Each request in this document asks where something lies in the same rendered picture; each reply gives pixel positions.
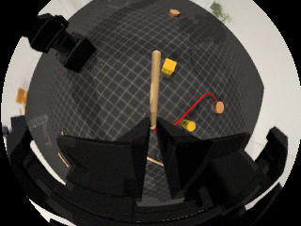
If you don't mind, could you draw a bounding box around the round wooden disc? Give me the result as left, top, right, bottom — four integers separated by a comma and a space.
169, 10, 180, 16

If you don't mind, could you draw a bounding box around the yellow cylinder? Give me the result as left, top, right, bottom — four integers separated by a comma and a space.
182, 120, 196, 131

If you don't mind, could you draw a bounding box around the yellow wooden block with hole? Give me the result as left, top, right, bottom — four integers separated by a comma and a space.
162, 59, 177, 75

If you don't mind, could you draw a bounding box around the red string with wooden stick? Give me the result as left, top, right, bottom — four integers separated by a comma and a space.
150, 50, 213, 133

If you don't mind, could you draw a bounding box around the round wooden button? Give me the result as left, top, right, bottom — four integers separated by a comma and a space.
214, 101, 225, 113

